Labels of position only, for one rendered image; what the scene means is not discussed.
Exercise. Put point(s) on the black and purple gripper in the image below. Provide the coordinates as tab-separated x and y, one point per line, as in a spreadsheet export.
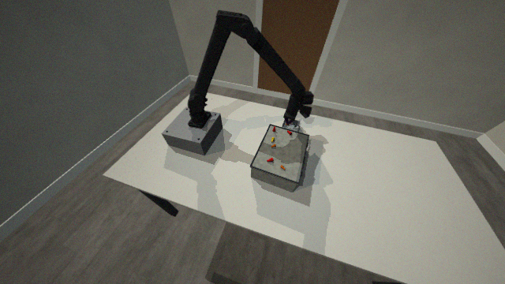
287	114

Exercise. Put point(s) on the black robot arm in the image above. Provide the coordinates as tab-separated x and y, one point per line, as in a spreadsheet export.
242	26

